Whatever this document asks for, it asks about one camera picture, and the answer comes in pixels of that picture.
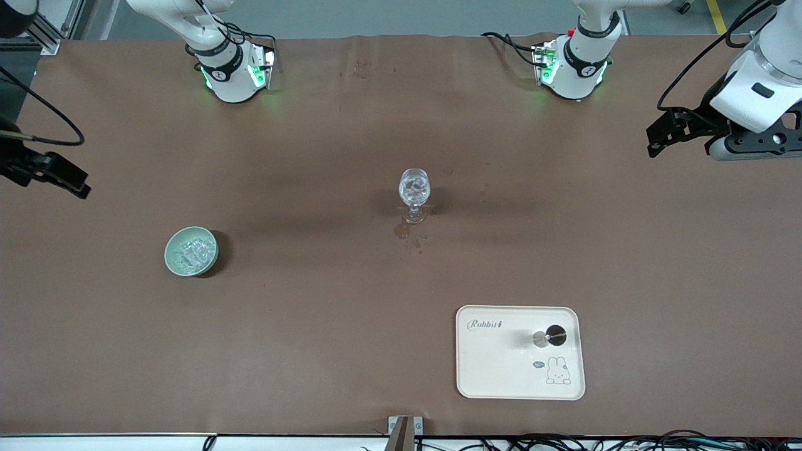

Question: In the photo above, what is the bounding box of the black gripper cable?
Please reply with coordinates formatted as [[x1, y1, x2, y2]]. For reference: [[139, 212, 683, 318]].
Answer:
[[657, 0, 778, 112], [0, 66, 86, 146]]

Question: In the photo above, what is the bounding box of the brown camera post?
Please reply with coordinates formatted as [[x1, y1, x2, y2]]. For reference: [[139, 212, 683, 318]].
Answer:
[[390, 417, 415, 451]]

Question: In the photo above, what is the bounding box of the grey metal clamp bracket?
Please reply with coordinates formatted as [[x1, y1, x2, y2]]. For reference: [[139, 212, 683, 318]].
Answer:
[[388, 415, 424, 436]]

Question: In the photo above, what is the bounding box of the pale green ceramic bowl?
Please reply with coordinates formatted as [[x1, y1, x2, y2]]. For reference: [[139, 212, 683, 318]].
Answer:
[[164, 226, 219, 277]]

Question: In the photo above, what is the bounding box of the spilled wine puddle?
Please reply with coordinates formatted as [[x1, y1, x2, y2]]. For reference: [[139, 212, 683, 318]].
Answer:
[[393, 222, 428, 251]]

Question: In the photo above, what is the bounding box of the cream rabbit print tray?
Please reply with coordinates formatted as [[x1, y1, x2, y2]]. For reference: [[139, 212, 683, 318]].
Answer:
[[456, 304, 586, 401]]

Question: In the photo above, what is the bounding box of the white table edge rail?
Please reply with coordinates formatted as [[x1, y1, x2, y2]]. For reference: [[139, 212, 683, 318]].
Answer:
[[0, 432, 802, 451]]

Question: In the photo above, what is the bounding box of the clear stemmed wine glass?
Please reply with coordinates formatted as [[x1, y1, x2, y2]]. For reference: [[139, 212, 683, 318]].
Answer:
[[398, 168, 432, 224]]

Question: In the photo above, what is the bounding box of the tangled black cable bundle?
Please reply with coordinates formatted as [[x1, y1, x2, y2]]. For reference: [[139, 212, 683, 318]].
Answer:
[[415, 429, 802, 451]]

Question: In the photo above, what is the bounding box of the black right base cable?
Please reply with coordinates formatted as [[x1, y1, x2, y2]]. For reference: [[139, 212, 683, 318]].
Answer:
[[188, 0, 278, 52]]

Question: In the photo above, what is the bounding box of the black base cable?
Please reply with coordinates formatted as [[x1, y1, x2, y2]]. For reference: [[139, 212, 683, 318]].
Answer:
[[481, 31, 541, 66], [188, 0, 278, 52]]

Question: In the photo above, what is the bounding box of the brown table cover sheet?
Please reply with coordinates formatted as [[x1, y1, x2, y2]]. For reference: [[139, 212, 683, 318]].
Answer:
[[0, 34, 802, 437]]

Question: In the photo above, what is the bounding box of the black left base cable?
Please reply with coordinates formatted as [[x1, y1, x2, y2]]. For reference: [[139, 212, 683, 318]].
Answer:
[[481, 31, 541, 66]]

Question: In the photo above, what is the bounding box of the aluminium frame profile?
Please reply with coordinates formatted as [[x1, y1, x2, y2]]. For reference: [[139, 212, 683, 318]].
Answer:
[[0, 0, 85, 56]]

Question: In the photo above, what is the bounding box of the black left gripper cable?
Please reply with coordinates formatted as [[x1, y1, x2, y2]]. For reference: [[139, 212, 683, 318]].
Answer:
[[657, 0, 778, 112]]

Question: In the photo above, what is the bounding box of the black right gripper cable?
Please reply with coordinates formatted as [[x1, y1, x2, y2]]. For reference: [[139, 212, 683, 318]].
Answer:
[[0, 66, 86, 146]]

